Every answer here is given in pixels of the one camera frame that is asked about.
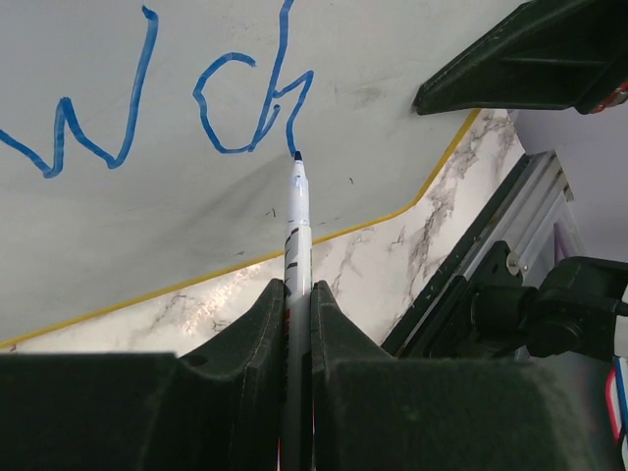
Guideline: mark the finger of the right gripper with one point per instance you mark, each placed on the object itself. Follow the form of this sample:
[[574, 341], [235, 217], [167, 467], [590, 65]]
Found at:
[[545, 55]]

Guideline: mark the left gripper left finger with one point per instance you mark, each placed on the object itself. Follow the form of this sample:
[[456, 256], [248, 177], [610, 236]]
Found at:
[[215, 408]]

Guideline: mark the white marker pen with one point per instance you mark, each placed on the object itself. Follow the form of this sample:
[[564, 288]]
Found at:
[[296, 429]]

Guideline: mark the red framed small whiteboard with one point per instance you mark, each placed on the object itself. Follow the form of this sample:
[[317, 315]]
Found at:
[[616, 401]]

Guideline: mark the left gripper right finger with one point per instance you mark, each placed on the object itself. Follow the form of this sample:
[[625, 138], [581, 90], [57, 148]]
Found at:
[[375, 412]]

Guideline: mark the yellow framed whiteboard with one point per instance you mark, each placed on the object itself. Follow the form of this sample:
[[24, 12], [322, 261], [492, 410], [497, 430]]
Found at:
[[145, 144]]

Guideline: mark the aluminium rail frame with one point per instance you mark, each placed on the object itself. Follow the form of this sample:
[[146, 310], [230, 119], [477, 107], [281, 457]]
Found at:
[[533, 219]]

